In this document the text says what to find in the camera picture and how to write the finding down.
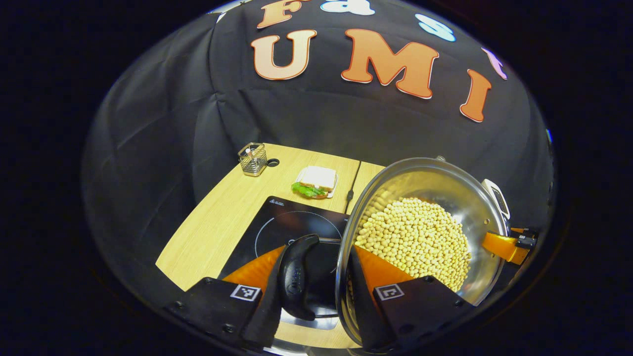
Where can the white toaster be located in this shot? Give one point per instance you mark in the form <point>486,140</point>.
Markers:
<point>498,198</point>

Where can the sandwich with lettuce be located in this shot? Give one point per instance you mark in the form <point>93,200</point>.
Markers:
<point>316,179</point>

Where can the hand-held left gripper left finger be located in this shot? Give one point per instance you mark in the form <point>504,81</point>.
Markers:
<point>264,316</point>

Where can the stainless steel pot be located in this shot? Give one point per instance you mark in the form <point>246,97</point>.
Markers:
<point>435,183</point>

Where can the black backdrop cloth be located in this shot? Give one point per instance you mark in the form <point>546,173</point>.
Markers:
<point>346,123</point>

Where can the black induction cooktop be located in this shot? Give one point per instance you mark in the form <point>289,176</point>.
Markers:
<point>277,222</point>

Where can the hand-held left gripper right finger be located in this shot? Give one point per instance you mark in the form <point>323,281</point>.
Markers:
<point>366,316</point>

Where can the heap of soybeans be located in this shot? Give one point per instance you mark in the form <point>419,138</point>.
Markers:
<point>415,237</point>

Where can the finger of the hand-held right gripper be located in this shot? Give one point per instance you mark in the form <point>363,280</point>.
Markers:
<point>502,244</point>

